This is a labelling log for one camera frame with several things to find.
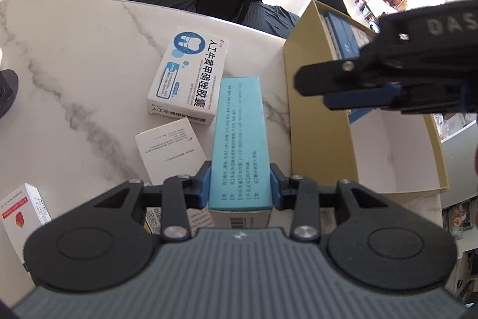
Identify blue mask box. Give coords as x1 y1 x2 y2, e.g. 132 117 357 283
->
327 12 360 59

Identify white strawberry medicine box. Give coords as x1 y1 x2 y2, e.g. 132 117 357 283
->
1 183 51 267

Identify white grey slim box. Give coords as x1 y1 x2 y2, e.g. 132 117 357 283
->
135 118 207 184

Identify teal white bear medicine box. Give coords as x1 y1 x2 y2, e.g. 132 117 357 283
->
208 77 273 229

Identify white blue tooth medicine box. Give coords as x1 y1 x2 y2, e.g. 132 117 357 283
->
147 28 229 126

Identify long white medicine box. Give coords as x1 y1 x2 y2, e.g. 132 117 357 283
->
319 14 342 60

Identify yellow orange cartoon box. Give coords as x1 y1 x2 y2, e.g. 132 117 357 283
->
143 207 161 235

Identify tan cardboard shoe box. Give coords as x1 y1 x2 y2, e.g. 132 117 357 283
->
284 1 449 203

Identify black metal phone stand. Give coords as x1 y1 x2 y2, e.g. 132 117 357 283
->
0 70 19 117

